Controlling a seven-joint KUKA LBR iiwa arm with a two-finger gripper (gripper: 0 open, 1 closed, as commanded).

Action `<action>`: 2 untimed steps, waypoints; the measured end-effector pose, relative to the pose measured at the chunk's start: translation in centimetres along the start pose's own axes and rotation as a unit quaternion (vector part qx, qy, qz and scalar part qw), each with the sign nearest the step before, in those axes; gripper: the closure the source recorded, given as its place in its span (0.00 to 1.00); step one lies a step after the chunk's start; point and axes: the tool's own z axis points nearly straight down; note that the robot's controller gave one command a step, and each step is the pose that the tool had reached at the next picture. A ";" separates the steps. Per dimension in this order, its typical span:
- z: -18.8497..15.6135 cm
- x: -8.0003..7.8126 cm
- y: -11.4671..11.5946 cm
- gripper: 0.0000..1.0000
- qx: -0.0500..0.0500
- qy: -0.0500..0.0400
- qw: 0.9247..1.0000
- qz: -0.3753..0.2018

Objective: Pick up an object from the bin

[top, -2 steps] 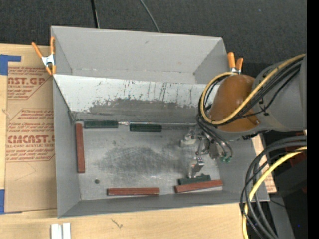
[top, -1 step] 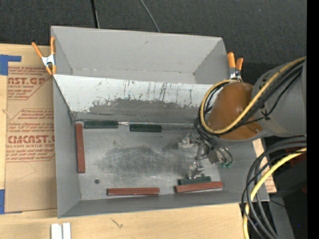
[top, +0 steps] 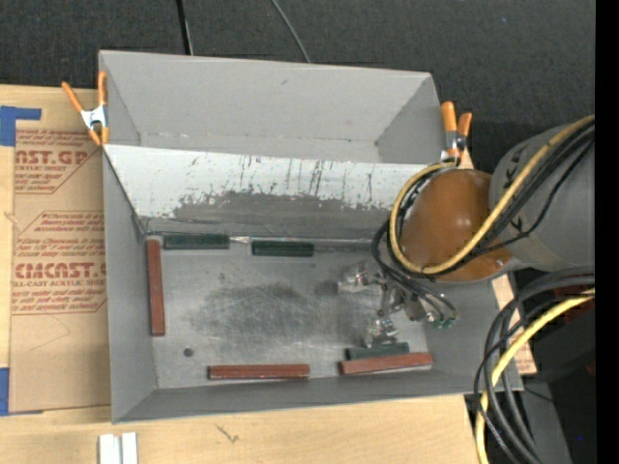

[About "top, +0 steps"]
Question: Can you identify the grey metal bin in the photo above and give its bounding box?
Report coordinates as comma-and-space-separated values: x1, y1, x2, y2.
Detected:
98, 49, 526, 424

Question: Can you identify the brown cardboard board red print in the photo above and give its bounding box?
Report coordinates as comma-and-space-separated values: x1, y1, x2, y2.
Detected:
0, 83, 537, 416

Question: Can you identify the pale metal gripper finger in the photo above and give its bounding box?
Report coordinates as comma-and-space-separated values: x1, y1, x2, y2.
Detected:
337, 262, 384, 294
364, 314, 400, 349

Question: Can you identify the dark green flat block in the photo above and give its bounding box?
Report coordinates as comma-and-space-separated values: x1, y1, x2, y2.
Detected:
344, 340, 411, 362
251, 240, 316, 259
162, 233, 231, 251

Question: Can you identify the red-brown flat block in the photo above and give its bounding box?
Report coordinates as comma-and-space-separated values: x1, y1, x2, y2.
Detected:
146, 238, 167, 337
207, 363, 311, 382
338, 352, 434, 377

